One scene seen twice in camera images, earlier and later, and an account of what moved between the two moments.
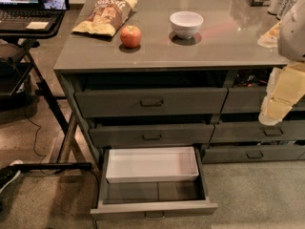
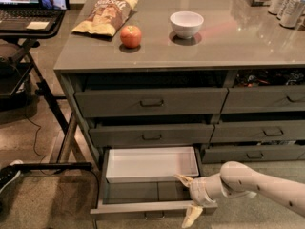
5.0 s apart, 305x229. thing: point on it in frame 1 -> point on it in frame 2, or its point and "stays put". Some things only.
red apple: x=131 y=36 stays put
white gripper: x=293 y=37 -> x=197 y=191
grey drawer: x=138 y=135 stays put
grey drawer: x=152 y=198 stays put
